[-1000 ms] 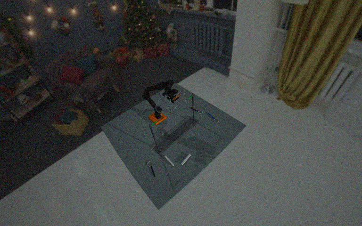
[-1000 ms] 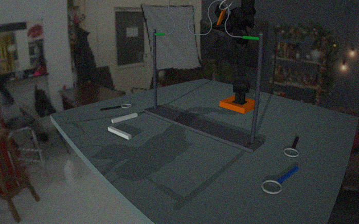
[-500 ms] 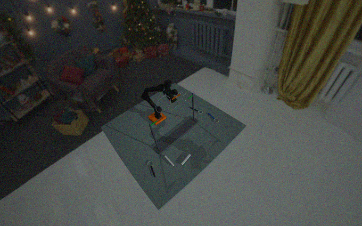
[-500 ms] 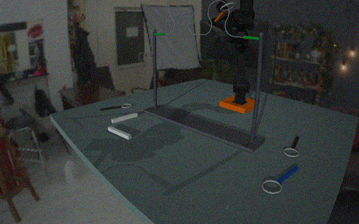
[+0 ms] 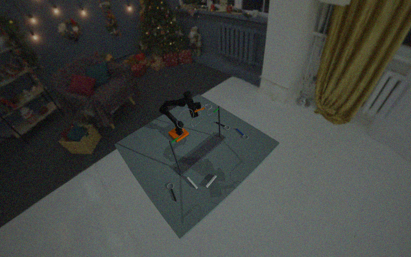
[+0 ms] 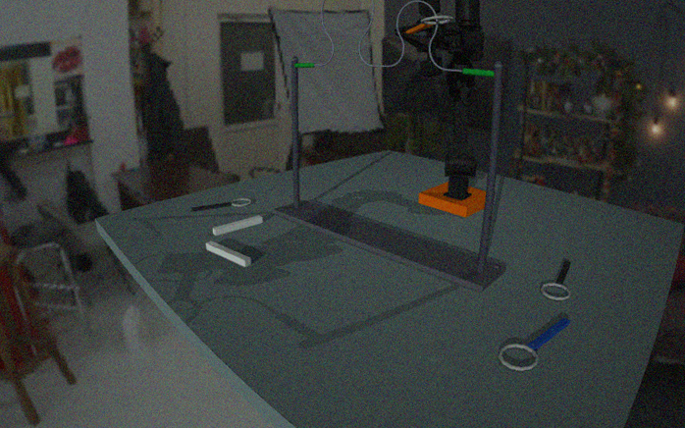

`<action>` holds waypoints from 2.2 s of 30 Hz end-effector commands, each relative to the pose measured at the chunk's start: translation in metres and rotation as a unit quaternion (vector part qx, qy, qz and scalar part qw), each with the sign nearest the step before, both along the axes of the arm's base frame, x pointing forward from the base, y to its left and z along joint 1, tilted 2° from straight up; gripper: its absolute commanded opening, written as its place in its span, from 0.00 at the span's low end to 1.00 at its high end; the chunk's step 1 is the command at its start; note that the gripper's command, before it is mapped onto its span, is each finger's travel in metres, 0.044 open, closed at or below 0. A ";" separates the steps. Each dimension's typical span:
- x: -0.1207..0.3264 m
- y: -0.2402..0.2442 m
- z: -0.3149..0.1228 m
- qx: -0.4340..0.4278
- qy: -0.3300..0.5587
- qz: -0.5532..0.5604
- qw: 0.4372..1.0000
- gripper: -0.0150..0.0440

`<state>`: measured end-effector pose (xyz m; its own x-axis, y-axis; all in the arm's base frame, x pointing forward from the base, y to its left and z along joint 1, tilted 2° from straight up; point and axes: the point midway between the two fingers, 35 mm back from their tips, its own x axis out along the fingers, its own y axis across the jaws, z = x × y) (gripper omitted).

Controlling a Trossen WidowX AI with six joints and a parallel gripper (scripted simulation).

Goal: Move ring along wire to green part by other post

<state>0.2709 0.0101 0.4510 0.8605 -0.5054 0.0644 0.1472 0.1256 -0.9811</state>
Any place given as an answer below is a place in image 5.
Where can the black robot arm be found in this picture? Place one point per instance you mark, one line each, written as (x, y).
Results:
(180, 102)

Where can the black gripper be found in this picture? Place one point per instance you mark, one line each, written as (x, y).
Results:
(192, 107)

